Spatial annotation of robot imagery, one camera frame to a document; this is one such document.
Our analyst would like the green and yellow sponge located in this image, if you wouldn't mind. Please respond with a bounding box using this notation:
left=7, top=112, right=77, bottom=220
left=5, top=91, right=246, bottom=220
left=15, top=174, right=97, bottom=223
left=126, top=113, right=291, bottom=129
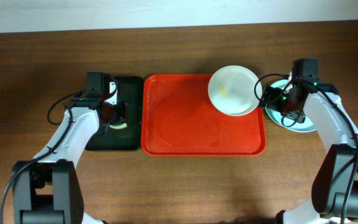
left=109, top=123, right=127, bottom=129

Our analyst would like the light blue plate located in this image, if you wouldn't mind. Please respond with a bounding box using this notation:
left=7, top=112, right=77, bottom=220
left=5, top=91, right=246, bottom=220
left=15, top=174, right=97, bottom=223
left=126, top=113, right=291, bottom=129
left=264, top=90, right=318, bottom=133

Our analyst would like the white plate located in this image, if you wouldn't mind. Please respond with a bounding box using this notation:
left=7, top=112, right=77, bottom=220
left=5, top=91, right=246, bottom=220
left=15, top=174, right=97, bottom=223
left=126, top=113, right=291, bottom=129
left=208, top=65, right=262, bottom=116

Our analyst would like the pale green plate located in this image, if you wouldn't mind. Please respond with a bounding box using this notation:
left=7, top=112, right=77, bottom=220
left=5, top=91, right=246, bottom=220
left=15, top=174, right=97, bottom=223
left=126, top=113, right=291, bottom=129
left=266, top=79, right=292, bottom=91

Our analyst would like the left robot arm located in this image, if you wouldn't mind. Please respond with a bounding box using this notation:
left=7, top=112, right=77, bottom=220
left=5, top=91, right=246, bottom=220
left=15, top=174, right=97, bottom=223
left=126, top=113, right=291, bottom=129
left=0, top=72, right=127, bottom=223

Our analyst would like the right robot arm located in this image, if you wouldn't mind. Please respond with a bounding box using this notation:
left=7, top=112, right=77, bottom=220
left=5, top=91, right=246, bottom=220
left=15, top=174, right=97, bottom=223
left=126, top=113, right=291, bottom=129
left=254, top=58, right=358, bottom=224

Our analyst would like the black rectangular tray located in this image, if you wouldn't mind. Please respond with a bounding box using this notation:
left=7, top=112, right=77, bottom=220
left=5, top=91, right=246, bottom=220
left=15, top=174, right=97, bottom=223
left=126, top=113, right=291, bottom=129
left=86, top=76, right=144, bottom=151

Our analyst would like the red plastic tray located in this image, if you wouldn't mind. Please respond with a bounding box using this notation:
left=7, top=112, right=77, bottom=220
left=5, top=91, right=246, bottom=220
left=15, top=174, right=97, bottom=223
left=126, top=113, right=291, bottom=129
left=141, top=74, right=267, bottom=157

